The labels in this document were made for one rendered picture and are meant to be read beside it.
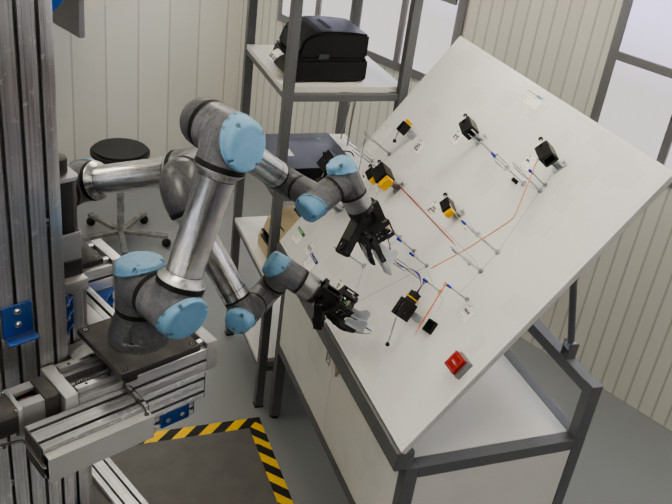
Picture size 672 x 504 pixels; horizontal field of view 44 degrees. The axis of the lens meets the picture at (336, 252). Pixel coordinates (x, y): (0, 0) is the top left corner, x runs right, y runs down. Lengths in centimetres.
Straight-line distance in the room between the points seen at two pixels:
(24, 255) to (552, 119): 153
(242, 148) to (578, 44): 245
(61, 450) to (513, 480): 135
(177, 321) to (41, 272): 37
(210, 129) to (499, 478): 139
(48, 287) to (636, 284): 276
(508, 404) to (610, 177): 81
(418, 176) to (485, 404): 78
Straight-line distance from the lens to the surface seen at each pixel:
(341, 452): 287
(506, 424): 263
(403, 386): 241
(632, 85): 385
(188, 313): 190
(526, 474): 266
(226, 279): 218
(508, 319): 227
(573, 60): 401
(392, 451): 236
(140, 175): 234
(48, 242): 206
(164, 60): 551
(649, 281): 402
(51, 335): 218
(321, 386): 298
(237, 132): 177
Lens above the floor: 242
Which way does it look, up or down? 29 degrees down
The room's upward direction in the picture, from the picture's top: 8 degrees clockwise
